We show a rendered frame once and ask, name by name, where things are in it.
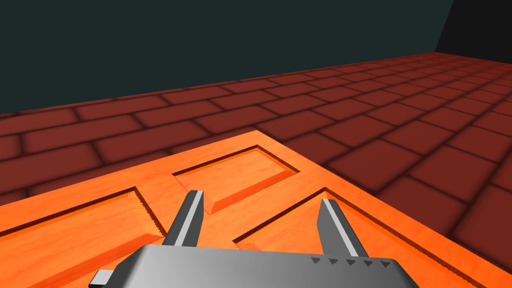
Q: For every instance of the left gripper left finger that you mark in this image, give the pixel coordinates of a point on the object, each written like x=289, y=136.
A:
x=186, y=224

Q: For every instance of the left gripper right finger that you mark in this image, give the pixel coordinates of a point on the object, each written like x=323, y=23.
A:
x=336, y=232

